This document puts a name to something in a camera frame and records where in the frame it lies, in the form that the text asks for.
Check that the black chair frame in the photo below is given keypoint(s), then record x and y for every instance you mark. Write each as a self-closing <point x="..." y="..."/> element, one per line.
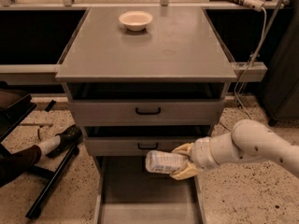
<point x="15" y="106"/>

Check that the grey bottom drawer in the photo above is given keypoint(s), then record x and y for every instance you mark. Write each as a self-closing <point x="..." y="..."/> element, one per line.
<point x="128" y="194"/>

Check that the person's leg brown trousers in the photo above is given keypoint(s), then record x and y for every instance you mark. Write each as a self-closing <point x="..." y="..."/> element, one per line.
<point x="15" y="165"/>

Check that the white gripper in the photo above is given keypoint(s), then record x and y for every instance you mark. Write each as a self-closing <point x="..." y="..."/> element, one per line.
<point x="201" y="153"/>

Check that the white bowl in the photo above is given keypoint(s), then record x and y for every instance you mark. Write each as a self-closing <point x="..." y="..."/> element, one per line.
<point x="135" y="20"/>

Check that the black shoe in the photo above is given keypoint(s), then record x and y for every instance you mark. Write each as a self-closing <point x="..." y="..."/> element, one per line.
<point x="71" y="136"/>

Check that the grey top drawer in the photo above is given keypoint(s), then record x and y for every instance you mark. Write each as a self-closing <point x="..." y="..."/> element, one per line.
<point x="112" y="104"/>

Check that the black middle drawer handle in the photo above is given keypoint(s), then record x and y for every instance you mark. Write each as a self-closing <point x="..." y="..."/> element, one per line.
<point x="152" y="146"/>

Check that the blue plastic bottle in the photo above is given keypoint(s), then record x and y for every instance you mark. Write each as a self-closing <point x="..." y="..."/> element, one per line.
<point x="163" y="162"/>

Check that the black drawer handle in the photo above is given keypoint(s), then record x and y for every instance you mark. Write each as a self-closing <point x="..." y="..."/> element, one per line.
<point x="148" y="111"/>
<point x="152" y="146"/>

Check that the black top drawer handle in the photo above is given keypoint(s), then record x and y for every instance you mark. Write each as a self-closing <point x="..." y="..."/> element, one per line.
<point x="148" y="111"/>

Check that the dark cabinet at right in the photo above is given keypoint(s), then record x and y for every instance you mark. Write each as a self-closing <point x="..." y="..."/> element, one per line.
<point x="280" y="90"/>

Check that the grey drawer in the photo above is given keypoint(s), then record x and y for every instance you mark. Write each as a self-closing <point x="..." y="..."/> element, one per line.
<point x="112" y="104"/>
<point x="122" y="140"/>
<point x="128" y="194"/>

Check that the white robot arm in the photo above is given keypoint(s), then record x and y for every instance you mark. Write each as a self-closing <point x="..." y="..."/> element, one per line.
<point x="248" y="141"/>

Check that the grey middle drawer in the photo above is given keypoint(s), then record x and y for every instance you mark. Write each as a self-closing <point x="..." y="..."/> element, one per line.
<point x="122" y="140"/>

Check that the grey side rail bench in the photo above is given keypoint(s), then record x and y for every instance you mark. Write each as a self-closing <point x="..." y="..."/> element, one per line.
<point x="29" y="74"/>

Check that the grey drawer cabinet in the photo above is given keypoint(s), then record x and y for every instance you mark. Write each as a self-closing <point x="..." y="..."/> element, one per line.
<point x="178" y="46"/>

